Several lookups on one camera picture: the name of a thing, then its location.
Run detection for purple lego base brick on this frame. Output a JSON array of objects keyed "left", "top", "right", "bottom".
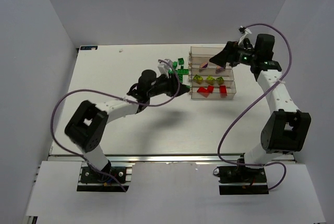
[{"left": 215, "top": 66, "right": 225, "bottom": 74}]

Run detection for lime lego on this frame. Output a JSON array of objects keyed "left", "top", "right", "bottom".
[{"left": 193, "top": 75, "right": 203, "bottom": 84}]

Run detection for red small lego brick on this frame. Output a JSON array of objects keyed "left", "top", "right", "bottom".
[{"left": 207, "top": 85, "right": 214, "bottom": 93}]

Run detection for red curved lego piece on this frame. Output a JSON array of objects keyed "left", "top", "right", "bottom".
[{"left": 197, "top": 87, "right": 209, "bottom": 93}]

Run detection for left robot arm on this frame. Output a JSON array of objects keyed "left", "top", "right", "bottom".
[{"left": 65, "top": 69, "right": 190, "bottom": 173}]

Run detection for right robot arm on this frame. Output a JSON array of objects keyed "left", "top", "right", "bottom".
[{"left": 210, "top": 34, "right": 311, "bottom": 168}]

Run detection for green flat lego plate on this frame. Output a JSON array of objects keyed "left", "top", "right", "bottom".
[{"left": 177, "top": 69, "right": 189, "bottom": 75}]

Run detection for clear compartment organizer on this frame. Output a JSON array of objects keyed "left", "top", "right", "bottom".
[{"left": 188, "top": 46, "right": 236, "bottom": 100}]

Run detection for green lego brick top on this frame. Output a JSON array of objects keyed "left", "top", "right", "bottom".
[{"left": 178, "top": 58, "right": 184, "bottom": 65}]

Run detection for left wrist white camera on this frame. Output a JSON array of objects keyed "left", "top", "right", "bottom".
[{"left": 158, "top": 59, "right": 173, "bottom": 76}]

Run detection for wrist white camera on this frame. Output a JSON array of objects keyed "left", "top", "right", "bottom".
[
  {"left": 158, "top": 59, "right": 173, "bottom": 76},
  {"left": 238, "top": 26, "right": 252, "bottom": 46}
]

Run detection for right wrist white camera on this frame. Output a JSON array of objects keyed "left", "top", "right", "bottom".
[{"left": 238, "top": 26, "right": 252, "bottom": 46}]

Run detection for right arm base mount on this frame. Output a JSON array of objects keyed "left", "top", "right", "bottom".
[{"left": 212, "top": 166, "right": 269, "bottom": 195}]

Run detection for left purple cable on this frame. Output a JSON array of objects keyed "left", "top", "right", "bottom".
[{"left": 50, "top": 58, "right": 183, "bottom": 192}]

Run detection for purple cable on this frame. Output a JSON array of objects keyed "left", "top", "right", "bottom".
[
  {"left": 50, "top": 58, "right": 183, "bottom": 192},
  {"left": 217, "top": 22, "right": 292, "bottom": 191}
]

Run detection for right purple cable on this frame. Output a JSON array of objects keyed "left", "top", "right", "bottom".
[{"left": 217, "top": 22, "right": 292, "bottom": 191}]

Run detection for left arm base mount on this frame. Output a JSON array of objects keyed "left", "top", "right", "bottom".
[{"left": 77, "top": 164, "right": 132, "bottom": 193}]

